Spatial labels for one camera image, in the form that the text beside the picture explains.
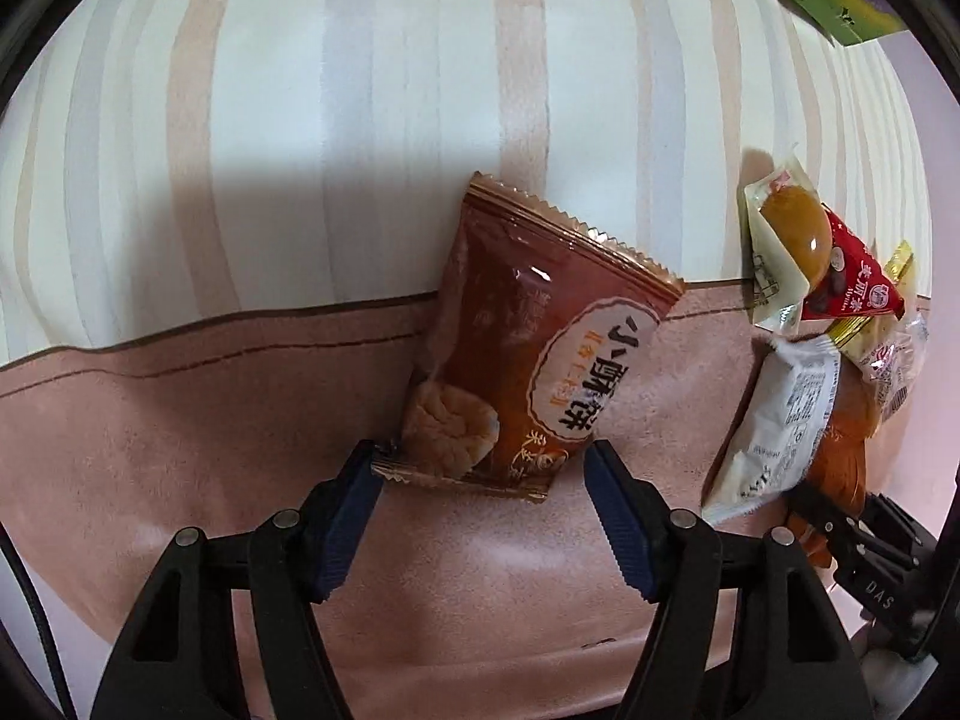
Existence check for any brown cookie packet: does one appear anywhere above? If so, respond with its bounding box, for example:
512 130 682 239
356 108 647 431
373 171 687 503

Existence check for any white labelled snack packet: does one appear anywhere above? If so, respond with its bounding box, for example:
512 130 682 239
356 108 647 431
701 336 842 527

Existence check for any cat print striped blanket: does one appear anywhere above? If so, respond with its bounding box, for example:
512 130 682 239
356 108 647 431
0 0 938 720

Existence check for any black cable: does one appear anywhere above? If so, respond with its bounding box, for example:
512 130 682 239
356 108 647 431
0 525 76 720

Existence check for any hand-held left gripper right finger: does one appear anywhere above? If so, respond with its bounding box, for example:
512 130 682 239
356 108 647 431
583 439 871 720

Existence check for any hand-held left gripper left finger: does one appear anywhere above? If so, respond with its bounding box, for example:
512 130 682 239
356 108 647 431
90 439 383 720

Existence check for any orange snack packet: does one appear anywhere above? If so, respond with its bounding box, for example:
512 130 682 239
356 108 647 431
806 367 878 571

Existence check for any clear pastry packet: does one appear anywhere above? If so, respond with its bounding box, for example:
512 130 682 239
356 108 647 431
825 240 931 421

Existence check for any braised egg packet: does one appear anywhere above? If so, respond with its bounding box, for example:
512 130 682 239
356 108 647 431
739 144 833 331

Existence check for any small red snack packet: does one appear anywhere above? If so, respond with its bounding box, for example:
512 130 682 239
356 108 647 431
799 202 907 323

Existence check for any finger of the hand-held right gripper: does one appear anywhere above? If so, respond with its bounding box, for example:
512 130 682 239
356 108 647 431
784 480 865 542

